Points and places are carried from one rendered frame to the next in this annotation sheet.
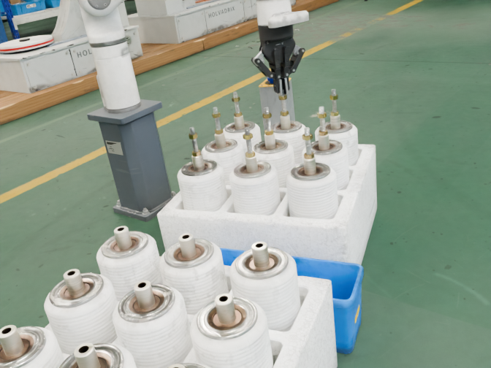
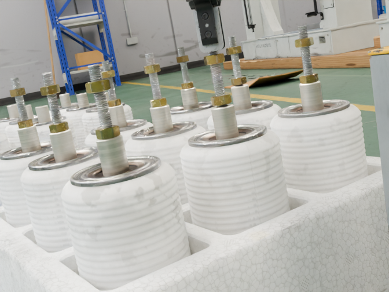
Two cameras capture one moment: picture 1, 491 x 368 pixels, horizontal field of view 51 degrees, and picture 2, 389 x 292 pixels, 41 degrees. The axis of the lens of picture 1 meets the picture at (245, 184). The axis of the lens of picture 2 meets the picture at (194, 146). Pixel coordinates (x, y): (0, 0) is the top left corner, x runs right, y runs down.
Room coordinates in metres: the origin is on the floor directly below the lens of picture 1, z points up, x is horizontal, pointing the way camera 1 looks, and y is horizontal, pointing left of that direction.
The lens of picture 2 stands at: (1.38, -0.53, 0.34)
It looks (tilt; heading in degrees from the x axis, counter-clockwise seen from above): 11 degrees down; 123
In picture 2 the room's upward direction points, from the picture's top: 10 degrees counter-clockwise
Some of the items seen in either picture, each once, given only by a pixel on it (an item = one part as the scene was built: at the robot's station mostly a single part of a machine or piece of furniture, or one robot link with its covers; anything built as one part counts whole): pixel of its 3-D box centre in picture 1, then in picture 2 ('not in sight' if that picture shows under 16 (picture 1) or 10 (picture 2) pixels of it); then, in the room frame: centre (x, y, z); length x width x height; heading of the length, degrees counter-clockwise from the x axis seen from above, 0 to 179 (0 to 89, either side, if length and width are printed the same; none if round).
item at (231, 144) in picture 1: (221, 146); (243, 109); (1.09, 0.04, 0.25); 0.08 x 0.08 x 0.01
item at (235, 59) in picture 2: (217, 123); (236, 66); (1.09, 0.04, 0.30); 0.01 x 0.01 x 0.08
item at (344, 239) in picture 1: (278, 211); (189, 262); (1.04, -0.07, 0.09); 0.39 x 0.39 x 0.18; 66
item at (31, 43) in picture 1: (25, 44); not in sight; (3.01, 1.11, 0.29); 0.30 x 0.30 x 0.06
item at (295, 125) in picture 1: (286, 127); (227, 136); (1.15, -0.11, 0.25); 0.08 x 0.08 x 0.01
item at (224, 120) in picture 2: (285, 122); (225, 123); (1.15, -0.11, 0.26); 0.02 x 0.02 x 0.03
